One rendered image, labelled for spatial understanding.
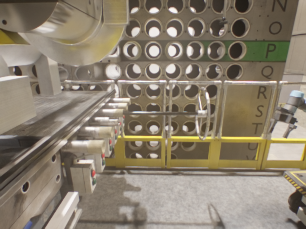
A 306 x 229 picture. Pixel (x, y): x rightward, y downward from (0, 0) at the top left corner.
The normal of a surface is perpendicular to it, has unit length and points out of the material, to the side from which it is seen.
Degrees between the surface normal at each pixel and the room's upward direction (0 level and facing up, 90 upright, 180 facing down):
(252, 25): 90
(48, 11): 90
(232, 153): 90
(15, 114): 90
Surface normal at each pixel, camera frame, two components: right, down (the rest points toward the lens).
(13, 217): 1.00, 0.01
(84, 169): -0.03, 0.32
